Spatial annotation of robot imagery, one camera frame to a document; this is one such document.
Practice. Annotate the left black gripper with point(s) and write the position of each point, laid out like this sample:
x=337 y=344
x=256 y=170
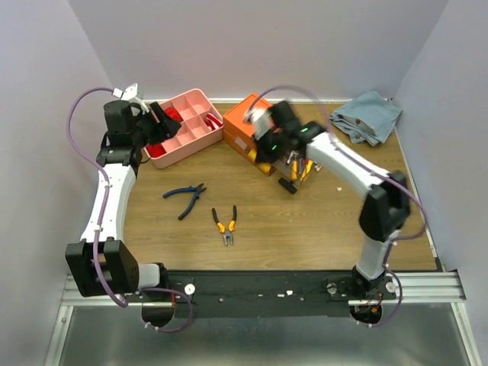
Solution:
x=168 y=126

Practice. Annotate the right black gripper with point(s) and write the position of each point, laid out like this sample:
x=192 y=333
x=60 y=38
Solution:
x=264 y=142

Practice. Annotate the orange screwdriver long shaft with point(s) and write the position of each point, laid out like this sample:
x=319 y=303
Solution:
x=294 y=170

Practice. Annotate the clear plastic drawer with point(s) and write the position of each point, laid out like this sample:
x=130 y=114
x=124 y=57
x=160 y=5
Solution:
x=283 y=167

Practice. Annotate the yellow screwdriver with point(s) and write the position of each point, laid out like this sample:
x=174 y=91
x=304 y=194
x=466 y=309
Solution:
x=309 y=166

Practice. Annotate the orange two-drawer box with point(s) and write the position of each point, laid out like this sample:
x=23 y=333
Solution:
x=239 y=134

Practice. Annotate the black rubber mallet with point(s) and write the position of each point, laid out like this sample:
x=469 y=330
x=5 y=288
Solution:
x=287 y=185

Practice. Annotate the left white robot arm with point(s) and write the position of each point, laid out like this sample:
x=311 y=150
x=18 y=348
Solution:
x=100 y=262

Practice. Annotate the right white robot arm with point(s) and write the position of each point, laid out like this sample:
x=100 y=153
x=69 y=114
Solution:
x=384 y=210

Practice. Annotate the red rolled cloth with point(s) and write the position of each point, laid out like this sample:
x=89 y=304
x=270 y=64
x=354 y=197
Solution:
x=173 y=114

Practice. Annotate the red cloth front compartment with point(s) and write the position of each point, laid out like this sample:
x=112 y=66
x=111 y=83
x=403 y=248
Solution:
x=155 y=151

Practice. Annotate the pink divided organizer tray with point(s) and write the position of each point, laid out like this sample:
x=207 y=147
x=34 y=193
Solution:
x=194 y=135

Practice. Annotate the red white striped cloth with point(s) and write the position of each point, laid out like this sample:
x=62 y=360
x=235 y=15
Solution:
x=212 y=122

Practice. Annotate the blue denim cloth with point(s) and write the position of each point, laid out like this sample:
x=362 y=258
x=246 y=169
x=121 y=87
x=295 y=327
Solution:
x=369 y=118

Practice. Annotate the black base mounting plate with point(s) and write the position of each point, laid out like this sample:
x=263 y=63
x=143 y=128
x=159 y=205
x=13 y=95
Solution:
x=259 y=294

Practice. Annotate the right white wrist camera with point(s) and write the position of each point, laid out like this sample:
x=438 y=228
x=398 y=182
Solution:
x=260 y=120

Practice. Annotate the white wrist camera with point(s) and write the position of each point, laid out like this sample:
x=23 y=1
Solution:
x=260 y=120
x=133 y=95

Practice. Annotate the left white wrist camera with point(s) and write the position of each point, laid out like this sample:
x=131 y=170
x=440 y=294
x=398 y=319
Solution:
x=133 y=95

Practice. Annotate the orange black handled pliers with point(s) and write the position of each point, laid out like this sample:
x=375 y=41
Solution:
x=226 y=230

